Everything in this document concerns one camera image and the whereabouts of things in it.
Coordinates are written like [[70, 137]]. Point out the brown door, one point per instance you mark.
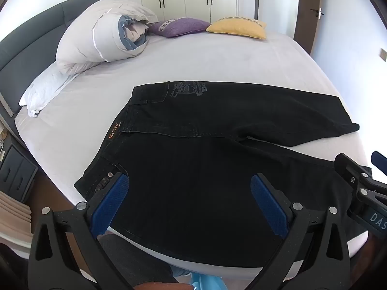
[[304, 21]]

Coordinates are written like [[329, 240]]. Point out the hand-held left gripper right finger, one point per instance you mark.
[[267, 201]]

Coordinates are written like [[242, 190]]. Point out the white pillow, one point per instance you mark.
[[42, 90]]

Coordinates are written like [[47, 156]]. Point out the black pants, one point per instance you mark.
[[196, 172]]

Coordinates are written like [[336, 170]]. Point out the purple cushion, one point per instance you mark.
[[178, 26]]

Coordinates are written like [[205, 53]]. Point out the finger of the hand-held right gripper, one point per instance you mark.
[[380, 159], [352, 167]]

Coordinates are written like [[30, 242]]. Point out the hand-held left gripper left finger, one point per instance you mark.
[[113, 199]]

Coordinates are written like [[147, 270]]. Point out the beige layered stack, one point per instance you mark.
[[13, 217]]

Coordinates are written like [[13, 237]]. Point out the grey upholstered headboard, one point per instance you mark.
[[30, 33]]

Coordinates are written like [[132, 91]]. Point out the dark grey nightstand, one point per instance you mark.
[[16, 172]]

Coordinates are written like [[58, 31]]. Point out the light blue object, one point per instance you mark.
[[202, 281]]

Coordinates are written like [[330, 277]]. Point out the yellow cushion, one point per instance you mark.
[[238, 27]]

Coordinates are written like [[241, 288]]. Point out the rolled white duvet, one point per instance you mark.
[[81, 36]]

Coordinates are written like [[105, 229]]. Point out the wall switch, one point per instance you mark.
[[383, 55]]

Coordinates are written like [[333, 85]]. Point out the bed with white sheet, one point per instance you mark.
[[211, 60]]

